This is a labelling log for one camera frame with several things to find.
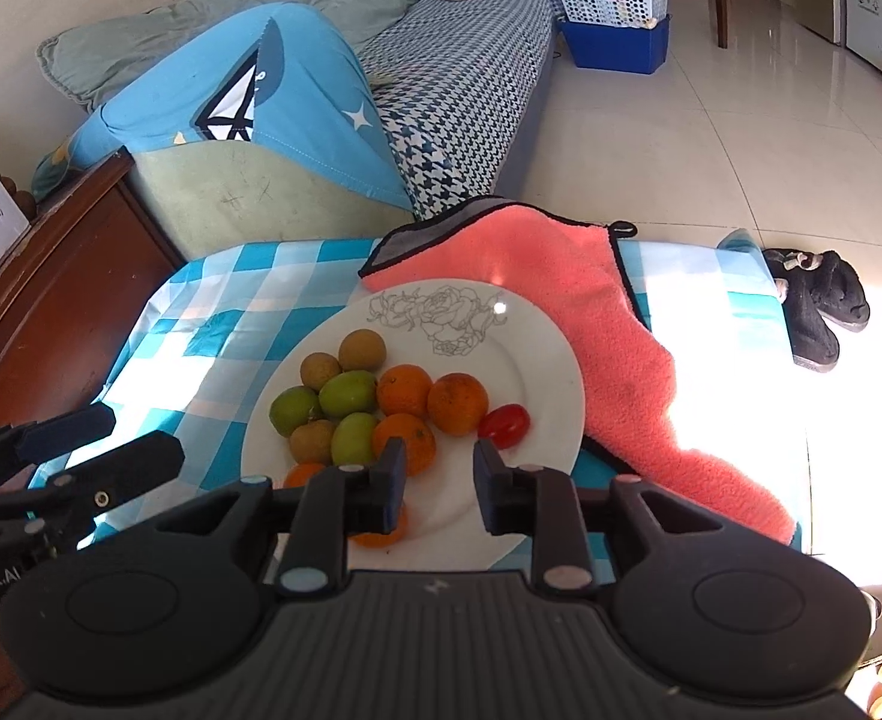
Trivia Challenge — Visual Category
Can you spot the dark wooden cabinet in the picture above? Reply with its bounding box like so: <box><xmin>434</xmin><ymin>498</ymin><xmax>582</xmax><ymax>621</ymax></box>
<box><xmin>0</xmin><ymin>148</ymin><xmax>187</xmax><ymax>436</ymax></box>

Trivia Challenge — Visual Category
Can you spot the brown longan cluster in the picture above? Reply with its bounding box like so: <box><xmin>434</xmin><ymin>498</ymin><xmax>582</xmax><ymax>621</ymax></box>
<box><xmin>2</xmin><ymin>176</ymin><xmax>38</xmax><ymax>222</ymax></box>

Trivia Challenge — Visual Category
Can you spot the houndstooth covered sofa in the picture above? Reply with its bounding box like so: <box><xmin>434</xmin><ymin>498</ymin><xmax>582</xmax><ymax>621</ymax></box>
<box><xmin>122</xmin><ymin>0</ymin><xmax>562</xmax><ymax>260</ymax></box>

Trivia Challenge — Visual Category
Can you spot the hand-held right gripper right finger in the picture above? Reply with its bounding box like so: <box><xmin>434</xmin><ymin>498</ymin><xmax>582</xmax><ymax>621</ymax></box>
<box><xmin>471</xmin><ymin>436</ymin><xmax>721</xmax><ymax>592</ymax></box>

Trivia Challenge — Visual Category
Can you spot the black slipper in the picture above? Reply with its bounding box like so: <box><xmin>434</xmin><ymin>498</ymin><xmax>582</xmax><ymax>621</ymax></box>
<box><xmin>763</xmin><ymin>247</ymin><xmax>872</xmax><ymax>333</ymax></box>
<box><xmin>778</xmin><ymin>281</ymin><xmax>841</xmax><ymax>374</ymax></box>

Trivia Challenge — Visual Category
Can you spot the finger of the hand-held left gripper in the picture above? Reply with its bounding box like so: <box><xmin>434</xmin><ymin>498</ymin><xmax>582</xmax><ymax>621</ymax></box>
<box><xmin>0</xmin><ymin>431</ymin><xmax>185</xmax><ymax>552</ymax></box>
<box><xmin>0</xmin><ymin>403</ymin><xmax>117</xmax><ymax>475</ymax></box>

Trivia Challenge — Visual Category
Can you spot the white plate with rose print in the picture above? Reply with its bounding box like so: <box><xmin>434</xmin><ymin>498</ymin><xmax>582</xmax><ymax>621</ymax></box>
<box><xmin>240</xmin><ymin>279</ymin><xmax>587</xmax><ymax>575</ymax></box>

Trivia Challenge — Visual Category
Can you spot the red cherry tomato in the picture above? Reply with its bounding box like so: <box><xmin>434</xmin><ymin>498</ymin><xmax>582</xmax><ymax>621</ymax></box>
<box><xmin>478</xmin><ymin>403</ymin><xmax>532</xmax><ymax>451</ymax></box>

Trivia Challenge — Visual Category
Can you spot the blue storage bin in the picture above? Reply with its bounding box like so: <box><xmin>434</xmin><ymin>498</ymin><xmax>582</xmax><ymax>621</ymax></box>
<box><xmin>559</xmin><ymin>13</ymin><xmax>671</xmax><ymax>76</ymax></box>

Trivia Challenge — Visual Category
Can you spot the blue cartoon cushion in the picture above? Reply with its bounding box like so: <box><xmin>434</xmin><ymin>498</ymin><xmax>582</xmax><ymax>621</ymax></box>
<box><xmin>32</xmin><ymin>2</ymin><xmax>414</xmax><ymax>215</ymax></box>

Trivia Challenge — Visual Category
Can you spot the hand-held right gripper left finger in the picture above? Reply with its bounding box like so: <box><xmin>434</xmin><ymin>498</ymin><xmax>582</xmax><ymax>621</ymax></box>
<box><xmin>141</xmin><ymin>436</ymin><xmax>410</xmax><ymax>592</ymax></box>

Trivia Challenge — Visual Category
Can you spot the pink towel with black trim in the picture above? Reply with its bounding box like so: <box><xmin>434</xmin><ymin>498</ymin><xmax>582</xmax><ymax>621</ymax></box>
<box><xmin>358</xmin><ymin>195</ymin><xmax>798</xmax><ymax>545</ymax></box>

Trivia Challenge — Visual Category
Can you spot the blue white checked tablecloth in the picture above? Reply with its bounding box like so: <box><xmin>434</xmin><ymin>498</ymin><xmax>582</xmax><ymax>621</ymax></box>
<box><xmin>28</xmin><ymin>229</ymin><xmax>813</xmax><ymax>578</ymax></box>

